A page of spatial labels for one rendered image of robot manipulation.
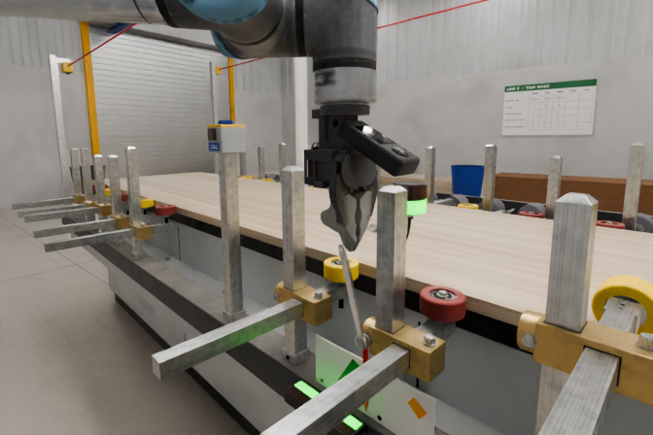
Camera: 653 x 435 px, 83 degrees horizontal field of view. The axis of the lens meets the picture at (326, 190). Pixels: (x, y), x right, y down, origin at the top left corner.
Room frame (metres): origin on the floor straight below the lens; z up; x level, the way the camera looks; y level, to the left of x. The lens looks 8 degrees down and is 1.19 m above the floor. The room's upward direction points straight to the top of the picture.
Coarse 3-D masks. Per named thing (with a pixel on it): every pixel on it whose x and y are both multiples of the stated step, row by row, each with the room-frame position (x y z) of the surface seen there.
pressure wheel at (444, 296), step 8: (424, 288) 0.66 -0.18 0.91; (432, 288) 0.66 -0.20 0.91; (440, 288) 0.66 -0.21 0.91; (448, 288) 0.66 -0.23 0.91; (424, 296) 0.62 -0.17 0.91; (432, 296) 0.63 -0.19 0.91; (440, 296) 0.63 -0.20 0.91; (448, 296) 0.63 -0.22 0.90; (456, 296) 0.63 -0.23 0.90; (464, 296) 0.62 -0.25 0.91; (424, 304) 0.62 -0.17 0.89; (432, 304) 0.60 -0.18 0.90; (440, 304) 0.60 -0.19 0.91; (448, 304) 0.60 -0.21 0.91; (456, 304) 0.60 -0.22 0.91; (464, 304) 0.61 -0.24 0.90; (424, 312) 0.62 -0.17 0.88; (432, 312) 0.60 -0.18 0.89; (440, 312) 0.60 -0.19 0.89; (448, 312) 0.59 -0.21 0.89; (456, 312) 0.60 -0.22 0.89; (464, 312) 0.61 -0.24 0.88; (440, 320) 0.60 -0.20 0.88; (448, 320) 0.59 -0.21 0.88; (456, 320) 0.60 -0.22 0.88
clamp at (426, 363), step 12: (372, 324) 0.59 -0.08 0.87; (372, 336) 0.58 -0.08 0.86; (384, 336) 0.57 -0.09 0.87; (396, 336) 0.56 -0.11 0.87; (408, 336) 0.56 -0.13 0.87; (420, 336) 0.55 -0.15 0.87; (372, 348) 0.58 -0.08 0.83; (384, 348) 0.57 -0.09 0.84; (408, 348) 0.53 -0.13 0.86; (420, 348) 0.52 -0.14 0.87; (432, 348) 0.52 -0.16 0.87; (444, 348) 0.54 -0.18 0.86; (420, 360) 0.52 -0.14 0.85; (432, 360) 0.51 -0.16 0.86; (444, 360) 0.54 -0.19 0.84; (408, 372) 0.53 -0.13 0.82; (420, 372) 0.52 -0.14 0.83; (432, 372) 0.51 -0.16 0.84
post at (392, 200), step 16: (384, 192) 0.58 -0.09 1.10; (400, 192) 0.57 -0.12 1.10; (384, 208) 0.58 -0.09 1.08; (400, 208) 0.57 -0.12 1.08; (384, 224) 0.58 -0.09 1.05; (400, 224) 0.58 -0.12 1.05; (384, 240) 0.58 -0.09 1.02; (400, 240) 0.58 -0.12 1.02; (384, 256) 0.58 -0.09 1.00; (400, 256) 0.58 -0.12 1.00; (384, 272) 0.58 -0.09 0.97; (400, 272) 0.58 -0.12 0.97; (384, 288) 0.58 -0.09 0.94; (400, 288) 0.58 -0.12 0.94; (384, 304) 0.58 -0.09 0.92; (400, 304) 0.58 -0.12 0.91; (384, 320) 0.58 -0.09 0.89; (400, 320) 0.58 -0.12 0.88
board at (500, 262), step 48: (144, 192) 1.94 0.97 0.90; (192, 192) 1.93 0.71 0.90; (240, 192) 1.92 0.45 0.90; (336, 240) 1.01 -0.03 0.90; (432, 240) 1.00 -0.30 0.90; (480, 240) 1.00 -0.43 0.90; (528, 240) 1.00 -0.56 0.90; (624, 240) 0.99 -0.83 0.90; (480, 288) 0.67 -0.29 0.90; (528, 288) 0.67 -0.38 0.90
